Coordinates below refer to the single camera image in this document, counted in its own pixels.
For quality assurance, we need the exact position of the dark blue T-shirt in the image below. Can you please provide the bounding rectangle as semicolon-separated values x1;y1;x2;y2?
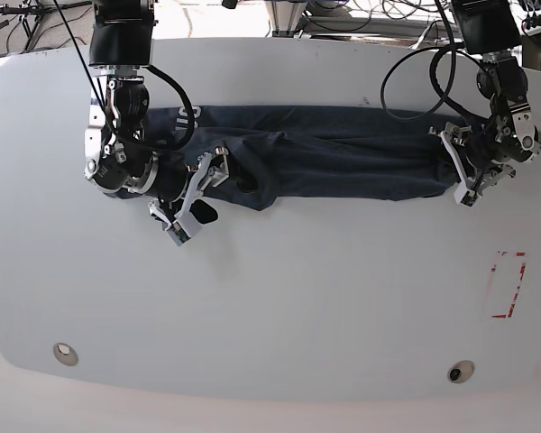
112;104;468;213

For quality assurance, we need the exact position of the black tripod stand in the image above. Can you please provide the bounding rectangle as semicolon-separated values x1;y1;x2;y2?
0;1;93;57

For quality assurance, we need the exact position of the left table grommet hole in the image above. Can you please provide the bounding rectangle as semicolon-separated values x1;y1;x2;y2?
53;343;78;367

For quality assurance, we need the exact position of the table grommet hole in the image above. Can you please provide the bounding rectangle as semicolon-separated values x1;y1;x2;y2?
53;343;78;367
447;360;475;384

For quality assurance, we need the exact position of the red tape rectangle marking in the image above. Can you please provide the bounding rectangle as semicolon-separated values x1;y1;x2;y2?
484;251;527;319

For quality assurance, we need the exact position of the right-side wrist camera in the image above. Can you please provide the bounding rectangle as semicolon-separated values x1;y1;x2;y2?
163;223;203;246

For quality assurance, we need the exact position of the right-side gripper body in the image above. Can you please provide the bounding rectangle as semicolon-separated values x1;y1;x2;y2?
148;146;230;230

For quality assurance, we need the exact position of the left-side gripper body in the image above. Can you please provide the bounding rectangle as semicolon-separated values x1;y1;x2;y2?
428;124;516;201

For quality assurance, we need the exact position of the left-side robot arm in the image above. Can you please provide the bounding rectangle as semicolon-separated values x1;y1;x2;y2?
187;1;541;211

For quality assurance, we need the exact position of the left-side wrist camera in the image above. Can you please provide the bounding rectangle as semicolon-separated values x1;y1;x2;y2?
459;190;480;207

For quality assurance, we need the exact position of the right table grommet hole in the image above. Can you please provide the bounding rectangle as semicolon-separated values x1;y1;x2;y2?
447;360;475;384

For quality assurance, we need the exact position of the grey table leg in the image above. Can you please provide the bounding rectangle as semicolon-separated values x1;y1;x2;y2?
521;35;541;71

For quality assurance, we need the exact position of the right-side robot arm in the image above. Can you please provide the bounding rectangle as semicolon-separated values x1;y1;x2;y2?
85;1;232;245

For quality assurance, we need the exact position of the metal frame post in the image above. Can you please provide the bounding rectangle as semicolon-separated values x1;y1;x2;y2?
265;1;307;38

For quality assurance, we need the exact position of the right-side arm black cable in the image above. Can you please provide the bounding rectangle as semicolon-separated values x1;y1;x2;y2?
103;65;196;152

